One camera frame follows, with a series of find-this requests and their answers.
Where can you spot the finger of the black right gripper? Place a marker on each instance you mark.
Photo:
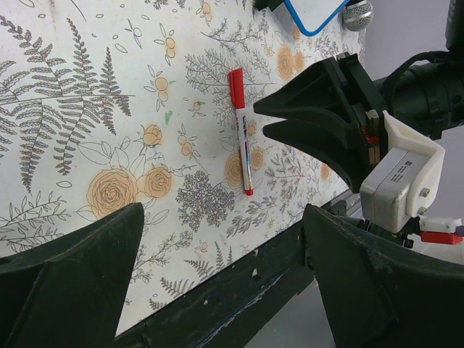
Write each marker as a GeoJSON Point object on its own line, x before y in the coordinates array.
{"type": "Point", "coordinates": [349, 162]}

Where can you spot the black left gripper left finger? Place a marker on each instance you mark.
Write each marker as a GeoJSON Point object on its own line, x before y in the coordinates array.
{"type": "Point", "coordinates": [70, 292]}

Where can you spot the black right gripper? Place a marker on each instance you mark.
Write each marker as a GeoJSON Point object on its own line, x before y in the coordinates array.
{"type": "Point", "coordinates": [425, 93]}

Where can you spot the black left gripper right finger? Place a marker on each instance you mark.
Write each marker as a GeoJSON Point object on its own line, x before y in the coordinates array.
{"type": "Point", "coordinates": [379, 294]}

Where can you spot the blue framed whiteboard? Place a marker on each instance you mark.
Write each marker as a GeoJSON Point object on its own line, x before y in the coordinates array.
{"type": "Point", "coordinates": [311, 16]}

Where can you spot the red white marker pen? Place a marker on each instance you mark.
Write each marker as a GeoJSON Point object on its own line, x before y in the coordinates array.
{"type": "Point", "coordinates": [236, 83]}

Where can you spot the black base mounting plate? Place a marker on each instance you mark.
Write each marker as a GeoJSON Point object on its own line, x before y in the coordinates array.
{"type": "Point", "coordinates": [229, 308]}

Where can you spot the black wire whiteboard stand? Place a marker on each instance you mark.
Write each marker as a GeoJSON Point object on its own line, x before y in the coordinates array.
{"type": "Point", "coordinates": [266, 4]}

